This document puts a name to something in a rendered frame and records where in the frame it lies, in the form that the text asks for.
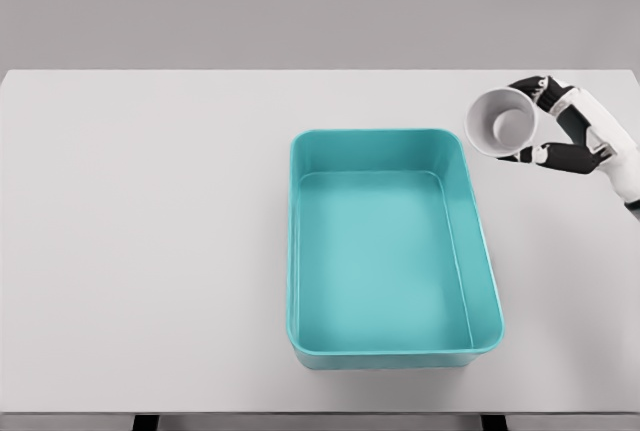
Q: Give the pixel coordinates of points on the teal rectangular basket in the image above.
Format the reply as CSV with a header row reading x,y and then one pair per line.
x,y
390,251

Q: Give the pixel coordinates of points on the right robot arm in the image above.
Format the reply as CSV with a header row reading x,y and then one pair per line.
x,y
629,173

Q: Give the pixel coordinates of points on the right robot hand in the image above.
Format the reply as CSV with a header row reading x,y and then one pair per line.
x,y
585,116

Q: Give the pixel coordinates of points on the white paper cup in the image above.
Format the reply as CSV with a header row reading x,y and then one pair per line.
x,y
501,122

